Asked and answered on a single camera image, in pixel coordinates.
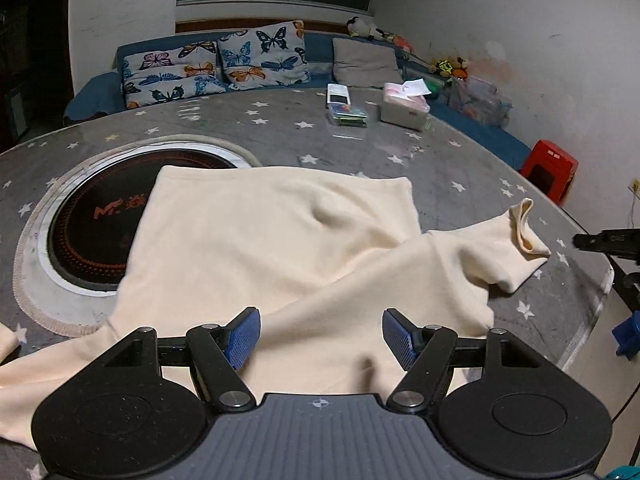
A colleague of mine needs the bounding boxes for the cream long-sleeve garment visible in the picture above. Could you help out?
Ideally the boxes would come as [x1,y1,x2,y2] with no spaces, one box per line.
[1,166,550,445]

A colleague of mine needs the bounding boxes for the red plastic stool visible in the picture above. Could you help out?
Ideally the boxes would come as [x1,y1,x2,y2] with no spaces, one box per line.
[520,140,579,206]

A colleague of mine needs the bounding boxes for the grey star-pattern table cover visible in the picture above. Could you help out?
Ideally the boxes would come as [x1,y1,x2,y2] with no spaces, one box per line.
[1,92,612,479]

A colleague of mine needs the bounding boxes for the black induction cooktop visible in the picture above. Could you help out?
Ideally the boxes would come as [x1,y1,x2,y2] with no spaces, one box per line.
[47,148,236,292]

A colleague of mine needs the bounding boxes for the clear plastic storage bin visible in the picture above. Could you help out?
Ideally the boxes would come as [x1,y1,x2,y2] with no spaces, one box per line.
[448,76,512,128]

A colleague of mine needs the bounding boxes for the yellow orange plush toys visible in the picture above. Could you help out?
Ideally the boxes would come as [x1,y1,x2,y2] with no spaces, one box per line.
[430,56,469,80]

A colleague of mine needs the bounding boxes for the tissue box with pink pack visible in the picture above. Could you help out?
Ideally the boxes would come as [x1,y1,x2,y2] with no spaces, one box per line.
[380,78,431,131]

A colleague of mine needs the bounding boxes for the clear box of colourful items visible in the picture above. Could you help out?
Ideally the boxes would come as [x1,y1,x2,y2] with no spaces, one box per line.
[328,103,368,128]

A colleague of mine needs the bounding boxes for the left butterfly pillow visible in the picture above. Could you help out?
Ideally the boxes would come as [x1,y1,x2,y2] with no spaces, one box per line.
[122,40,227,108]

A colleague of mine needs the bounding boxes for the butterfly pillow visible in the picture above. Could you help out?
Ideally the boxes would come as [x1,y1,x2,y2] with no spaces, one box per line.
[217,20,310,90]
[122,40,227,108]

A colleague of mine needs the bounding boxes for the blue sectional sofa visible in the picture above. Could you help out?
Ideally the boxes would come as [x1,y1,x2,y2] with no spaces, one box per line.
[63,30,533,172]

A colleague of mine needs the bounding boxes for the grey plain cushion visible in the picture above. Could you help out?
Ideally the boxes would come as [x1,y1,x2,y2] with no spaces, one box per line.
[332,38,402,88]

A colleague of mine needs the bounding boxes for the right butterfly pillow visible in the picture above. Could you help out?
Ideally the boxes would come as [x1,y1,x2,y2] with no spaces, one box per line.
[217,20,310,90]

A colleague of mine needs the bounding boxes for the black and white plush toy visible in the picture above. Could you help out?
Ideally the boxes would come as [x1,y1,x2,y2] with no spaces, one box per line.
[346,16,386,41]

